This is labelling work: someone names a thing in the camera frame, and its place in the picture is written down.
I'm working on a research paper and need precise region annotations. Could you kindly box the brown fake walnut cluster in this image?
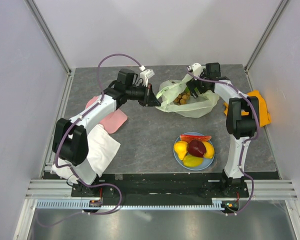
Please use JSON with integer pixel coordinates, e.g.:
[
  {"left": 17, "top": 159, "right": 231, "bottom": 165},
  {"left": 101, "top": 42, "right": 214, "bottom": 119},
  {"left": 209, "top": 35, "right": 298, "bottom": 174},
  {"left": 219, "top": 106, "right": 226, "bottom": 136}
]
[{"left": 173, "top": 92, "right": 191, "bottom": 105}]

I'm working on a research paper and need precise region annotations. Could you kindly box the pale green plastic bag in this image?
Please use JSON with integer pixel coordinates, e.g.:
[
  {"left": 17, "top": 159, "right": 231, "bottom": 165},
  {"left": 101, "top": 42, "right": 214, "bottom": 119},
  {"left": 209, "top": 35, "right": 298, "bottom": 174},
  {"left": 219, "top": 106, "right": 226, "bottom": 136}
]
[{"left": 156, "top": 75, "right": 220, "bottom": 118}]

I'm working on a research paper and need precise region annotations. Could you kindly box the red fake watermelon slice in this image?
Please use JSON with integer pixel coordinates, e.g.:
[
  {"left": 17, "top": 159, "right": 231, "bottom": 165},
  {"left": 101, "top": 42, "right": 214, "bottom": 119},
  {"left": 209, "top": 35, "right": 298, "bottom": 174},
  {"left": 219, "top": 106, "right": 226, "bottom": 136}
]
[{"left": 180, "top": 134, "right": 212, "bottom": 144}]

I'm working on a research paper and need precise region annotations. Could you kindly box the yellow fake pear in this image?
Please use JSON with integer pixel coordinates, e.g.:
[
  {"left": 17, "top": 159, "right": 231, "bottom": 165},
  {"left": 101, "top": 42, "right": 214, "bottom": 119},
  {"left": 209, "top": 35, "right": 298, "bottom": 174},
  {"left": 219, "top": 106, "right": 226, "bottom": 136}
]
[{"left": 173, "top": 140, "right": 188, "bottom": 161}]

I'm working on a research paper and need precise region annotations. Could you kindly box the dark red fake apple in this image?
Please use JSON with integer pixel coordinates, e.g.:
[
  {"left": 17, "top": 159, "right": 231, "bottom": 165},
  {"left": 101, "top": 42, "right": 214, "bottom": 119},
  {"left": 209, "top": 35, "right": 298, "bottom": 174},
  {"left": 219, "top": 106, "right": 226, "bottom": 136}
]
[{"left": 187, "top": 140, "right": 206, "bottom": 158}]

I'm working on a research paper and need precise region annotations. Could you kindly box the yellow fake lemon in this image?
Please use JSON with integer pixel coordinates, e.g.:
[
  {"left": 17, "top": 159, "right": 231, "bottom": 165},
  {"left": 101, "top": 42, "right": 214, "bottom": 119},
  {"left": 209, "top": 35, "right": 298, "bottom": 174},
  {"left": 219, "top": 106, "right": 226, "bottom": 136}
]
[{"left": 202, "top": 141, "right": 215, "bottom": 159}]

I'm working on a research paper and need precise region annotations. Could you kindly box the yellow green fake starfruit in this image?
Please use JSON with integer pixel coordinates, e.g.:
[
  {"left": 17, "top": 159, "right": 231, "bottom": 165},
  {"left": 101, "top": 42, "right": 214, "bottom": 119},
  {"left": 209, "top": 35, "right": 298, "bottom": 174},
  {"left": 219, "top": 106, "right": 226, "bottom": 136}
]
[{"left": 182, "top": 155, "right": 204, "bottom": 168}]

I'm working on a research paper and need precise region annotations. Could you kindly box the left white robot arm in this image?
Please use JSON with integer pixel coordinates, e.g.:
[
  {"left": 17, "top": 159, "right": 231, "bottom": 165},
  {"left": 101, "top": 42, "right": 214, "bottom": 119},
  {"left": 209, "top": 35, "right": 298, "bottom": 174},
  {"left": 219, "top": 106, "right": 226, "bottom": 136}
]
[{"left": 52, "top": 66, "right": 161, "bottom": 185}]

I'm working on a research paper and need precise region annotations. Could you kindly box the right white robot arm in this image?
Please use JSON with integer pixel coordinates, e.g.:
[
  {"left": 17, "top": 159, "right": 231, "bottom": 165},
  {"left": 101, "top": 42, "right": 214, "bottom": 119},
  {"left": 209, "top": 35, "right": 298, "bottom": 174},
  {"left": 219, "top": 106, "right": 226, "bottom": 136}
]
[{"left": 186, "top": 62, "right": 260, "bottom": 191}]

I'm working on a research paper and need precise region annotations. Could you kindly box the pink cloth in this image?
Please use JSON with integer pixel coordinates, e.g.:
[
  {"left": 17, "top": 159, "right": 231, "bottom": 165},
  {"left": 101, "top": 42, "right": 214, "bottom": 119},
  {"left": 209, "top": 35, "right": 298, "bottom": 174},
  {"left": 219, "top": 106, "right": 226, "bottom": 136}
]
[{"left": 84, "top": 106, "right": 128, "bottom": 134}]

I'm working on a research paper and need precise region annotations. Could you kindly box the white cloth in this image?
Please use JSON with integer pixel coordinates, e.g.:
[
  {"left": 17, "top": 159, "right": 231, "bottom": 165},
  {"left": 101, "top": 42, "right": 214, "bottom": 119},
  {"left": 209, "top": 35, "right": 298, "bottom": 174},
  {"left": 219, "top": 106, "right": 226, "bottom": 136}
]
[{"left": 51, "top": 124, "right": 121, "bottom": 185}]

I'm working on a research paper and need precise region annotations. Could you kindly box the orange cloth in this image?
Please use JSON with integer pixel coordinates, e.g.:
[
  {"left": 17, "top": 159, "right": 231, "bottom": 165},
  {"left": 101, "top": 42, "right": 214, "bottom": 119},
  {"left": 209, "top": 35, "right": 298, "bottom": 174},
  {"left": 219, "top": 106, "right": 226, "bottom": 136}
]
[{"left": 220, "top": 88, "right": 271, "bottom": 130}]

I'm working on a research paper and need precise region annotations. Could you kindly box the blue plastic plate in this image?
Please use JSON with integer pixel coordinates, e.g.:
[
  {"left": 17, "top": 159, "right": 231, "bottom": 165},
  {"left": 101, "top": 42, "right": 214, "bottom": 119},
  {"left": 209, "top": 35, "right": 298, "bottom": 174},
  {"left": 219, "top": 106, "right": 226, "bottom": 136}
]
[{"left": 173, "top": 132, "right": 215, "bottom": 171}]

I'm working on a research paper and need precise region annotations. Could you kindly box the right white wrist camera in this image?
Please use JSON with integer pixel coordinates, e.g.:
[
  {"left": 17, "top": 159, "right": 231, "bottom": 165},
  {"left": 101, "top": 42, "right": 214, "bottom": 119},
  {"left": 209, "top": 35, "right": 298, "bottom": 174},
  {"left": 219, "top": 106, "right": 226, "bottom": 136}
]
[{"left": 187, "top": 63, "right": 206, "bottom": 77}]

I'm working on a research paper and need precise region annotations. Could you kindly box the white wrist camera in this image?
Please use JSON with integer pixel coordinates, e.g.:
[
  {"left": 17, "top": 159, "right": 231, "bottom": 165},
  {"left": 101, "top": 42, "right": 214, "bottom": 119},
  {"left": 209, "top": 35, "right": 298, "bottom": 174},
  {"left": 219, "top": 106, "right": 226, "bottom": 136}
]
[
  {"left": 139, "top": 65, "right": 155, "bottom": 87},
  {"left": 187, "top": 63, "right": 206, "bottom": 77}
]

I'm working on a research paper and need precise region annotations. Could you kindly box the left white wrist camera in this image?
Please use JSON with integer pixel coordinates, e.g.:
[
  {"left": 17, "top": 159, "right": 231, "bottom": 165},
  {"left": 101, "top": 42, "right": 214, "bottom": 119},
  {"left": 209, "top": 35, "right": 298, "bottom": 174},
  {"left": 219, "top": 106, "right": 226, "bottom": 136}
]
[{"left": 139, "top": 65, "right": 155, "bottom": 87}]

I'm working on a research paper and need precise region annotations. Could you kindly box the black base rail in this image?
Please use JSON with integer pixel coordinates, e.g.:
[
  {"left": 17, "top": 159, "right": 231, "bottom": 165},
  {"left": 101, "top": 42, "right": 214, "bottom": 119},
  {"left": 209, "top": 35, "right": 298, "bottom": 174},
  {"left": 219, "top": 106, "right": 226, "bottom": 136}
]
[{"left": 71, "top": 172, "right": 250, "bottom": 206}]

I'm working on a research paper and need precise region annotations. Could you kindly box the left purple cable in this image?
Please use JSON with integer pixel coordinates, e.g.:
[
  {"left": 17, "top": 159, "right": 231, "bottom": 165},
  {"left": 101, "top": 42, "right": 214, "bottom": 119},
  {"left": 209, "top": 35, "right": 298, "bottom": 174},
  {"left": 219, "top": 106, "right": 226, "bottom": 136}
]
[{"left": 36, "top": 53, "right": 143, "bottom": 227}]

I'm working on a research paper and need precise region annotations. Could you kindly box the white slotted cable duct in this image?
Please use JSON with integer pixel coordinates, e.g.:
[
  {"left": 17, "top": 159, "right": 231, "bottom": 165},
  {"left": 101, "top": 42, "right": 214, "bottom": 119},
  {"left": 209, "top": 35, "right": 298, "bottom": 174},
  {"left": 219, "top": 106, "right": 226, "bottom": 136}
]
[{"left": 36, "top": 199, "right": 226, "bottom": 211}]

